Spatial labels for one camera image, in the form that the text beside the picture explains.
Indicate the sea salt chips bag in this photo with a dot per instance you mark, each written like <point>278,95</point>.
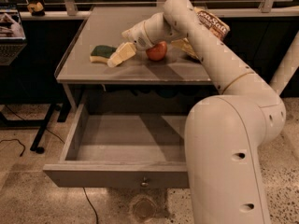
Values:
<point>216,26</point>

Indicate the red apple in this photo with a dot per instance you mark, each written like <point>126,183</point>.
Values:
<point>157,52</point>

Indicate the green and yellow sponge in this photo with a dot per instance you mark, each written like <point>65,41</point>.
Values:
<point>101,54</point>

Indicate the white ledge railing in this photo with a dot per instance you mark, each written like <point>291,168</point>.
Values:
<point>62,13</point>

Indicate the open grey top drawer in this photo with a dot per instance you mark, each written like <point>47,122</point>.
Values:
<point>118,138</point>

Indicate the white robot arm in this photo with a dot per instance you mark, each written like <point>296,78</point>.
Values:
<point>222,132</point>

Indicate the round floor drain cover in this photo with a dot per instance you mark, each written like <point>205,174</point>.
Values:
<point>143,208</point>

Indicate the metal drawer knob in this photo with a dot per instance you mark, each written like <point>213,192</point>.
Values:
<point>144,183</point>

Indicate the yellow black object on ledge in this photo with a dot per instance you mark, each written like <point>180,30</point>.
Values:
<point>36,8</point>

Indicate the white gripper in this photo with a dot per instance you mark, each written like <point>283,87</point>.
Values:
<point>137,39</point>

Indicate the grey cabinet table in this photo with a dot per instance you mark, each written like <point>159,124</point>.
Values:
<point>128,66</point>

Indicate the black desk with clutter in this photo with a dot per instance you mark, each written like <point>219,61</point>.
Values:
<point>28,63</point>

